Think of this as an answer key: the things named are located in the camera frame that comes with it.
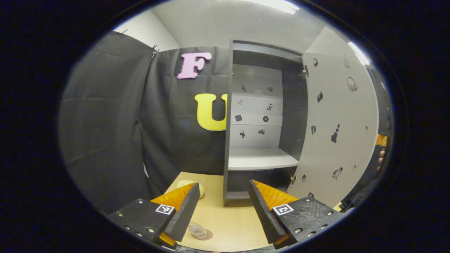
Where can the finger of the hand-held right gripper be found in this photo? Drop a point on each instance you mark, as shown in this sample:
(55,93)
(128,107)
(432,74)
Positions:
(381,140)

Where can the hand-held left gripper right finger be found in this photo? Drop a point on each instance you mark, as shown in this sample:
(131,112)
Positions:
(263,214)

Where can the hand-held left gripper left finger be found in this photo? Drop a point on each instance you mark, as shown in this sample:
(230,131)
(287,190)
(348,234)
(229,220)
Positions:
(184,214)

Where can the clear bottle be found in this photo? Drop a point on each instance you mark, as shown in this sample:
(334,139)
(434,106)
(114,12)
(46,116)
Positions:
(197,230)

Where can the beige cabinet door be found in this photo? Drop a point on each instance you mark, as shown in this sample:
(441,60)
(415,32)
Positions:
(337,105)

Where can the grey cabinet shelf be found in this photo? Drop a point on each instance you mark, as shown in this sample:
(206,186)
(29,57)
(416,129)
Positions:
(260,160)

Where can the dark grey cabinet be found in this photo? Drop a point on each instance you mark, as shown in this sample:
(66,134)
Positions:
(293,116)

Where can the pale yellow round sponge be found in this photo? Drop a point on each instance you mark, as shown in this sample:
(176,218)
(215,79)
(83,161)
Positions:
(184,183)

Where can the black backdrop cloth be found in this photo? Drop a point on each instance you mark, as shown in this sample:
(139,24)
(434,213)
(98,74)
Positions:
(112,123)

